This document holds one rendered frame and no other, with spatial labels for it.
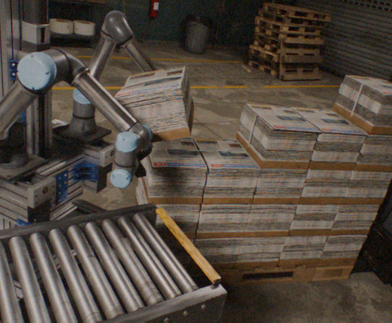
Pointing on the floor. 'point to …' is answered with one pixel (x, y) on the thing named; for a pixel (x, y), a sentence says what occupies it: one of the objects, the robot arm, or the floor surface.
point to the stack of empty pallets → (290, 20)
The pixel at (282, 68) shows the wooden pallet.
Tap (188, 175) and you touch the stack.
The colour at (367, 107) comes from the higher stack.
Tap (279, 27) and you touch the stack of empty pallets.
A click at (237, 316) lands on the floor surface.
